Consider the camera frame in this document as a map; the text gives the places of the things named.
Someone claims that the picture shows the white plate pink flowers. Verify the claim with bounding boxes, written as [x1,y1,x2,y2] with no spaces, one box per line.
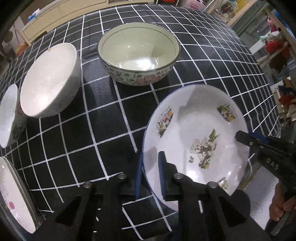
[1,157,37,233]

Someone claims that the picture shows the pink gift bag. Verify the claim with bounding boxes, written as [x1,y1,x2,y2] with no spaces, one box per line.
[183,0,206,11]

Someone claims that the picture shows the light blue white bowl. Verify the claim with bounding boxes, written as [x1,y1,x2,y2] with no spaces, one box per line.
[0,84,27,149]

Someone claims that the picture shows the black white grid tablecloth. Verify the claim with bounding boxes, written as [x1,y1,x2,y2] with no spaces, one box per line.
[1,4,281,222]

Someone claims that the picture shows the wooden side table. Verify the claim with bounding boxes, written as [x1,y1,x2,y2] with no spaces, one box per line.
[257,12,295,73]

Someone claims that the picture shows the white grey speckled bowl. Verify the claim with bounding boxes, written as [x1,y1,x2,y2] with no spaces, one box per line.
[20,43,82,118]

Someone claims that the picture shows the cream floral pattern bowl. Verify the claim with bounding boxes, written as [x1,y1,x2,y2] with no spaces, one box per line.
[98,22,181,86]

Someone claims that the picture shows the white plate bear print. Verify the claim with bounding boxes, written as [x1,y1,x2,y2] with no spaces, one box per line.
[142,84,249,211]

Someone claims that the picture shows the person's right hand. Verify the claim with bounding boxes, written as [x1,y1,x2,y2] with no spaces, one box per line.
[269,181,296,221]

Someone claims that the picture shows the cream wooden tv cabinet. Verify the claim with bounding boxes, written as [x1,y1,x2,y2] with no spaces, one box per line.
[21,0,155,45]

